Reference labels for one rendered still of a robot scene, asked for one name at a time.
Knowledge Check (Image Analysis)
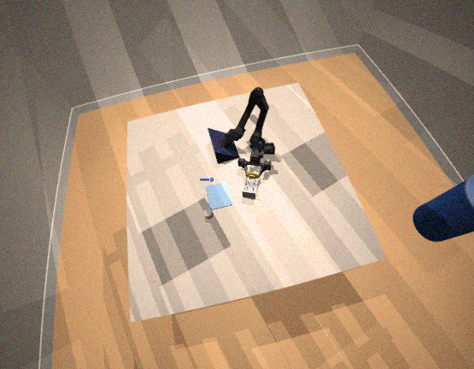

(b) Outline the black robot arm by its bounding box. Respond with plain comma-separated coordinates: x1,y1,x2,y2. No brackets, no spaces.
219,87,275,161

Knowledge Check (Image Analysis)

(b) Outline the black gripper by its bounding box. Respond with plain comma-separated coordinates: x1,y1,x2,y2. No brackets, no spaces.
237,158,272,178

